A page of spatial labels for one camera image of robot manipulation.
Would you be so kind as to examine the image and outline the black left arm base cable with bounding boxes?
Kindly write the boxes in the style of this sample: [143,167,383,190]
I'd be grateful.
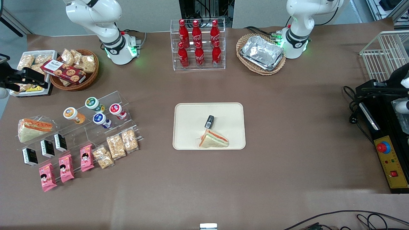
[244,26,282,39]

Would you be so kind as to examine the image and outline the light oval wicker basket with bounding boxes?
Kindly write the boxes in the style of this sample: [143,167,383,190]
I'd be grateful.
[236,34,286,76]

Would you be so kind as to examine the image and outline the black arm base cable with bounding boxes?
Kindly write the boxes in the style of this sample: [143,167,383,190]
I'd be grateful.
[244,26,282,39]
[120,29,147,48]

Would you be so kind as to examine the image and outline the beige plastic tray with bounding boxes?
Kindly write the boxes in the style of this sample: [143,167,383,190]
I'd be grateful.
[173,103,246,150]

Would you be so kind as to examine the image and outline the wrapped triangle sandwich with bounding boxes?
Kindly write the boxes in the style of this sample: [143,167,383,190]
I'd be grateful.
[199,129,229,149]
[18,118,53,143]

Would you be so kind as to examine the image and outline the white plastic bin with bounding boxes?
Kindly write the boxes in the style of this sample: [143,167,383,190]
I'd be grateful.
[10,50,58,97]

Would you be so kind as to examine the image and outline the black right arm base cable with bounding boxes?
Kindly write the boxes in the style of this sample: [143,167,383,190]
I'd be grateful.
[120,29,147,48]

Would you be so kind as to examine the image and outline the red lid gum bottle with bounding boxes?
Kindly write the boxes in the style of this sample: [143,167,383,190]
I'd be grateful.
[109,103,127,120]

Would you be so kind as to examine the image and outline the white wire basket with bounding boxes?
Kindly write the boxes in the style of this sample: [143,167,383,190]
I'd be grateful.
[359,31,409,83]

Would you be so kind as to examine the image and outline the dark metal bar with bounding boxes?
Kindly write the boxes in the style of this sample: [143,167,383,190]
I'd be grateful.
[0,9,33,37]

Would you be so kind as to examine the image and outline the black machine power cable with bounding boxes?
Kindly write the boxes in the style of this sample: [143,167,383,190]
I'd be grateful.
[343,86,374,144]

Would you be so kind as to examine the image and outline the aluminium foil tray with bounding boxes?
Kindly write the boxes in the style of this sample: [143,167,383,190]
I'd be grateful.
[240,35,285,67]
[240,51,285,71]

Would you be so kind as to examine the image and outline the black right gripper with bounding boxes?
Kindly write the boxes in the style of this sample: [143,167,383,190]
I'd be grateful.
[0,65,49,92]

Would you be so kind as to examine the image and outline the clear acrylic stepped stand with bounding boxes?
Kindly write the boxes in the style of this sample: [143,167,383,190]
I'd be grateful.
[18,91,143,179]

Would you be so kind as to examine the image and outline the clear acrylic bottle rack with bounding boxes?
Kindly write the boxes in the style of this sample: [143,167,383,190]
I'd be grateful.
[170,18,226,71]

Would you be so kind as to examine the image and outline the black equipment frame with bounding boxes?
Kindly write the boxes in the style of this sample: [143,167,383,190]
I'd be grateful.
[179,0,235,20]

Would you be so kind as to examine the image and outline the blue lid gum bottle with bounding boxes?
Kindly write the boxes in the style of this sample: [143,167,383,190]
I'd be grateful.
[93,113,112,129]

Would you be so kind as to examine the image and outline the silver machine handle bar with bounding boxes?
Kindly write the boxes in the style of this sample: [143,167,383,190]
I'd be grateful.
[359,102,381,130]

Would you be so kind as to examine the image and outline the red emergency stop button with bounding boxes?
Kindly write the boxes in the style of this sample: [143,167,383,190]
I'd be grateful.
[376,141,391,154]

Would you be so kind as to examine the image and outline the dark red cookie box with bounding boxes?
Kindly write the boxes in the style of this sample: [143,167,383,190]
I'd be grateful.
[41,59,87,85]

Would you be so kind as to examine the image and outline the pink snack packet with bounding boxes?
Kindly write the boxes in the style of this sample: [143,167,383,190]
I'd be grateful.
[58,154,75,183]
[80,144,95,172]
[39,163,58,192]

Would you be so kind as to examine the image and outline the clear plastic container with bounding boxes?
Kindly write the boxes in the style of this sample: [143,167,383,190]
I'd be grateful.
[391,98,409,134]

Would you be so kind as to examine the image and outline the red cola bottle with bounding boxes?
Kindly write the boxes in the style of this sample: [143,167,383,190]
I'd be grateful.
[178,19,189,48]
[210,20,220,48]
[178,42,189,68]
[195,42,205,68]
[212,41,222,67]
[192,20,202,48]

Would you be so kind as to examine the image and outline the dark round wicker basket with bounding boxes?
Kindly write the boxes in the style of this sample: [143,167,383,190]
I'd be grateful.
[50,49,99,91]

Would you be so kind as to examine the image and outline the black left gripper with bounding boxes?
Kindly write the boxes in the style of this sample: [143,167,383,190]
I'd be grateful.
[360,62,409,96]

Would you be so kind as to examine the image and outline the black sealing machine yellow panel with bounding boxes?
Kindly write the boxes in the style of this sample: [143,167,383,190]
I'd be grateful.
[355,80,409,194]

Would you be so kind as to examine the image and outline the black floor cables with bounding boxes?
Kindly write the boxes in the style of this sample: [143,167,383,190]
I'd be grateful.
[283,210,409,230]

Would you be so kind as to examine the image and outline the green lid gum bottle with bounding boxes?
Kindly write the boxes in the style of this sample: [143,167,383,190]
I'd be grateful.
[85,97,105,112]

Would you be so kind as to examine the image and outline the grey metal shelf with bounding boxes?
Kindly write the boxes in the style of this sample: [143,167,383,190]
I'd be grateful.
[366,0,409,30]

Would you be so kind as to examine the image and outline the orange lid gum bottle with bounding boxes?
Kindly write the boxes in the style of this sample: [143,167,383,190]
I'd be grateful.
[63,107,86,124]

